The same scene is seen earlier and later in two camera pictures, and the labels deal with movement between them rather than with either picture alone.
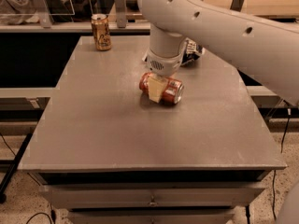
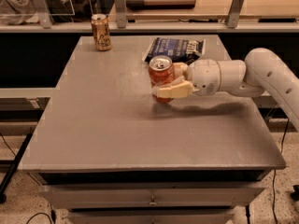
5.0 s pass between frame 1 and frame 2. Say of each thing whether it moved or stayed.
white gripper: moved
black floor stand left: stayed
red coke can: moved
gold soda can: stayed
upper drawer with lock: stayed
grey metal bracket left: stayed
